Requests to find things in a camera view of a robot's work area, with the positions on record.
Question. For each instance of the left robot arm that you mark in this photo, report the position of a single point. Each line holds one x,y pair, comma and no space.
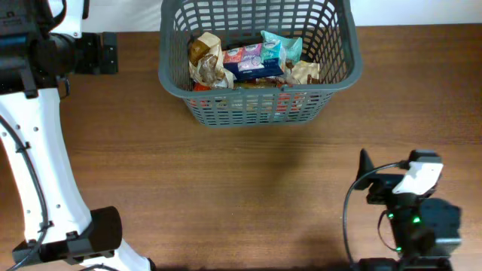
42,43

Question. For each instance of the light blue tissue packet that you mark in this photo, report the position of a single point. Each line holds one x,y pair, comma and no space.
293,46

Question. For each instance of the dark grey plastic basket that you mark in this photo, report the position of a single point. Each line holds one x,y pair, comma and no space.
326,28

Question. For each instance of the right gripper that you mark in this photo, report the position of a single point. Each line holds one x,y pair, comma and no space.
384,184

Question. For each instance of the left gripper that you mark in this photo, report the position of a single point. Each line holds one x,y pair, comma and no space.
94,63

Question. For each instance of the beige cookie bag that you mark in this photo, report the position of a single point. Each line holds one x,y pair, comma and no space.
302,73
206,63

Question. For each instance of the red San Remo pasta pack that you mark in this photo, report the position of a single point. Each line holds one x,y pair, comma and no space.
258,83

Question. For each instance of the Kleenex tissue multipack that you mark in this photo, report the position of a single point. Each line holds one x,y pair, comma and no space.
256,60

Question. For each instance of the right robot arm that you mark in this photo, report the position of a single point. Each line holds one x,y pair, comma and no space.
425,229

